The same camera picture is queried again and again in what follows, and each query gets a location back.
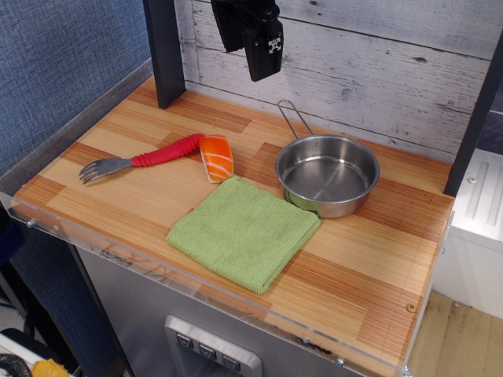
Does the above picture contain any dark vertical post left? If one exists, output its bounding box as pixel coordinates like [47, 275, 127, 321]
[143, 0, 185, 109]

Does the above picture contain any red handled metal fork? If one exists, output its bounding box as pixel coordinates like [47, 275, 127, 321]
[79, 134, 204, 185]

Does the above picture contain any orange salmon sushi toy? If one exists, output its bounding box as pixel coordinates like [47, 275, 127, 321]
[199, 135, 234, 184]

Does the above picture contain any white ribbed box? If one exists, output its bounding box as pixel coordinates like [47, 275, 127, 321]
[432, 149, 502, 318]

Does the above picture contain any dark vertical post right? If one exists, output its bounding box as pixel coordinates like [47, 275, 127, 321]
[443, 49, 502, 196]

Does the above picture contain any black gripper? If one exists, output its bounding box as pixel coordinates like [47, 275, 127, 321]
[211, 0, 284, 82]

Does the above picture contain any black cable bottom left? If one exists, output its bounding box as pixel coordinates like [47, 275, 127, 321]
[0, 353, 33, 377]

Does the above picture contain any green folded towel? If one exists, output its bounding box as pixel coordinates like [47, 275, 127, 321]
[166, 177, 321, 294]

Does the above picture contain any clear acrylic table guard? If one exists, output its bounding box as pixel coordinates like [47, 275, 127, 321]
[2, 181, 453, 376]

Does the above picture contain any silver button control panel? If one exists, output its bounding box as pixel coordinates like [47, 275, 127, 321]
[164, 315, 263, 376]

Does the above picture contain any yellow object bottom left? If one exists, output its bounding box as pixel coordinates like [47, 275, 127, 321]
[31, 359, 70, 377]

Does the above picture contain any dark vertical post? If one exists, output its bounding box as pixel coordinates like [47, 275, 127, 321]
[143, 0, 185, 109]
[443, 49, 502, 196]

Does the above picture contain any stainless steel pot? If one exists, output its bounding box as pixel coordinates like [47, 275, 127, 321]
[275, 122, 380, 218]

